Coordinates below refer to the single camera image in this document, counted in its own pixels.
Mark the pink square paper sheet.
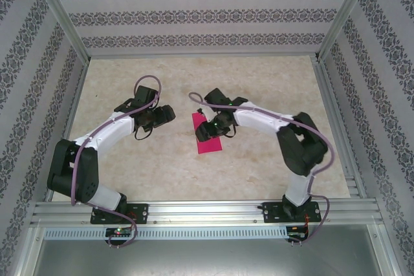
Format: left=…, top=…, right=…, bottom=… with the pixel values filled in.
left=191, top=111, right=224, bottom=154

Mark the grey metal sheet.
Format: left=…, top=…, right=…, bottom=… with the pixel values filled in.
left=32, top=239, right=394, bottom=276

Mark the aluminium side rail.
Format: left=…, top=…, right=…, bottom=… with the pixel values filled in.
left=43, top=59, right=91, bottom=202
left=310, top=57, right=368, bottom=200

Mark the aluminium mounting rail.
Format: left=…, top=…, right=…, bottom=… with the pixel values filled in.
left=30, top=200, right=382, bottom=226

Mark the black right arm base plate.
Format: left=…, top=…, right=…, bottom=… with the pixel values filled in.
left=262, top=200, right=323, bottom=224

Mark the slotted grey cable duct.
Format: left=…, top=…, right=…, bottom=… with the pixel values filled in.
left=43, top=226, right=289, bottom=240

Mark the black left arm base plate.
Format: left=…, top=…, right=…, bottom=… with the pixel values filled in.
left=90, top=203, right=149, bottom=225

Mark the aluminium frame post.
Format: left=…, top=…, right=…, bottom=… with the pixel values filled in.
left=27, top=0, right=92, bottom=63
left=315, top=0, right=378, bottom=63

